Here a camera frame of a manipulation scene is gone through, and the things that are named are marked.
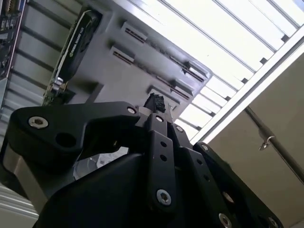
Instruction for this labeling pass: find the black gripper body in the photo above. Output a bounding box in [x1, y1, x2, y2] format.
[35, 152, 214, 228]

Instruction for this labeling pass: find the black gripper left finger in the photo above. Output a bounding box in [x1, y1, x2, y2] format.
[1, 94, 177, 214]

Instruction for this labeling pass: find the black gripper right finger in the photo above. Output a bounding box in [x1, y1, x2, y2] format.
[165, 104, 284, 228]

